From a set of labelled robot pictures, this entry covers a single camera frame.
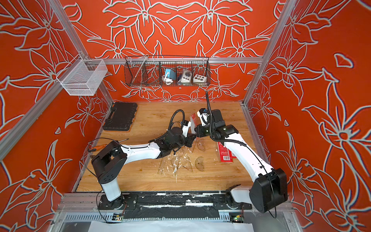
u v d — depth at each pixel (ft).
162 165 2.82
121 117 3.42
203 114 2.35
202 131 2.29
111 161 1.70
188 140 2.43
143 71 3.30
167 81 2.79
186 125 2.48
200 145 3.11
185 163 2.86
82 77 2.95
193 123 2.65
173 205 2.39
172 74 2.81
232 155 2.88
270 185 1.28
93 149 2.97
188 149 3.04
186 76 2.97
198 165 2.81
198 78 3.10
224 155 2.88
